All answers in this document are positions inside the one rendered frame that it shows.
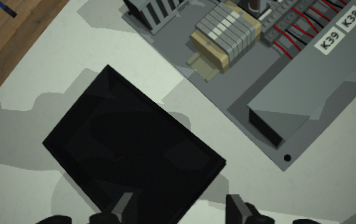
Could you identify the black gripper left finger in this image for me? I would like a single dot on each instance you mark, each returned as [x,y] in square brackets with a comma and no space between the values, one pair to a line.
[124,212]

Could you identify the black rectangular tray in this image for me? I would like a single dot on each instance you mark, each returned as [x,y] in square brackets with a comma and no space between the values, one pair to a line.
[112,141]

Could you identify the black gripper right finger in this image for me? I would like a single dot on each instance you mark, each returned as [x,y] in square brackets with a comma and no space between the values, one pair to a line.
[236,212]

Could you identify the grey relay panel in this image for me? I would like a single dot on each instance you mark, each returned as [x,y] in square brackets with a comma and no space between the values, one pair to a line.
[229,56]

